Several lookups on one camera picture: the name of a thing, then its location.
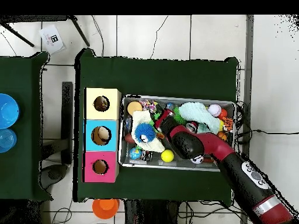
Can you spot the blue fuzzy ball with eyes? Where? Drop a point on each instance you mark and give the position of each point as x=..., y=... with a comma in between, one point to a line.
x=144, y=133

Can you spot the cream knitted cloth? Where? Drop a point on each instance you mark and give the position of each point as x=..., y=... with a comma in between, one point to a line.
x=144, y=145

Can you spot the mint knitted cloth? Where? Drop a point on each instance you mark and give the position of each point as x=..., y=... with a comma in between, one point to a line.
x=198, y=112

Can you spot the white baseball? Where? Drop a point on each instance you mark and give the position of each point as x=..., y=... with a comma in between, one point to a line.
x=214, y=110

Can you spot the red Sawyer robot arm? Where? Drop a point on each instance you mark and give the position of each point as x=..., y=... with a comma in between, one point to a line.
x=217, y=144

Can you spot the wooden box with three holes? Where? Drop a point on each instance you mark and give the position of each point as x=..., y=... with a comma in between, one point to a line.
x=109, y=112

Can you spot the orange round sponge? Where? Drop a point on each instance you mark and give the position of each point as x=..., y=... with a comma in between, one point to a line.
x=134, y=107

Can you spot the yellow ball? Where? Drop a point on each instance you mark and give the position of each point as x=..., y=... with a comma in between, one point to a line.
x=167, y=155

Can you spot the dark green tablecloth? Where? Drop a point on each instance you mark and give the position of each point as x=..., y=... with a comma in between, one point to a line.
x=158, y=77

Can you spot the small globe ball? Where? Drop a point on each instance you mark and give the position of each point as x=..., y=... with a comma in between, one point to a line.
x=135, y=153

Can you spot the small soccer ball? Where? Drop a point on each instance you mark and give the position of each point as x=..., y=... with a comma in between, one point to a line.
x=197, y=159

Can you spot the red ball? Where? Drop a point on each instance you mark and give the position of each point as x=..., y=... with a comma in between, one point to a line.
x=223, y=113

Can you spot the black flat panel stand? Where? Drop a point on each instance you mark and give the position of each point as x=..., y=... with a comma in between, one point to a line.
x=67, y=116

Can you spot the orange plastic cone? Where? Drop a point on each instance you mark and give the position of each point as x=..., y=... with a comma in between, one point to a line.
x=105, y=208

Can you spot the black tripod stand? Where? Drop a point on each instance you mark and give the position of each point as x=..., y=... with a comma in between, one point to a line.
x=79, y=31

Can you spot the grey round base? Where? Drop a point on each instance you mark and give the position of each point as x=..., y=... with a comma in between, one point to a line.
x=53, y=173

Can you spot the white printed card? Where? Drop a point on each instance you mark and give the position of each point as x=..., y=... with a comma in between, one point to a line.
x=50, y=44

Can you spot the green cloth covered side table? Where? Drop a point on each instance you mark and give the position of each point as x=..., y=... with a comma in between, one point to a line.
x=23, y=163

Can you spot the blue plastic bowl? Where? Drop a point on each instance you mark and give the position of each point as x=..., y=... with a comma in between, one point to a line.
x=8, y=110

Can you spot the translucent blue plastic cup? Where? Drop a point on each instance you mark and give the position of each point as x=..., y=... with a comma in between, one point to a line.
x=7, y=140

